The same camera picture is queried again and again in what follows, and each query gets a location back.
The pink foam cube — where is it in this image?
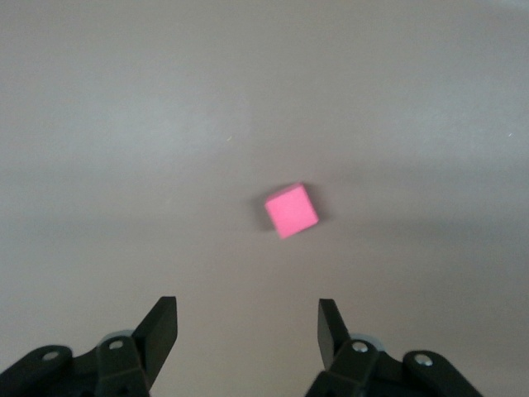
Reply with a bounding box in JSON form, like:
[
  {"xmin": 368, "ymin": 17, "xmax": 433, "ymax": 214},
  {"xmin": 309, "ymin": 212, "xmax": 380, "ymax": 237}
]
[{"xmin": 264, "ymin": 181, "xmax": 320, "ymax": 240}]

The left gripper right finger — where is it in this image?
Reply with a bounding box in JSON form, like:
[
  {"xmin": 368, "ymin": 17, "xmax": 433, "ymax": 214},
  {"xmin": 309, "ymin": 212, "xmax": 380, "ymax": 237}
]
[{"xmin": 305, "ymin": 298, "xmax": 484, "ymax": 397}]

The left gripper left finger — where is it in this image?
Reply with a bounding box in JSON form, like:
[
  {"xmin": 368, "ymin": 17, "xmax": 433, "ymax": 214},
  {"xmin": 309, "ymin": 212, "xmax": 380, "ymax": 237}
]
[{"xmin": 0, "ymin": 295, "xmax": 179, "ymax": 397}]

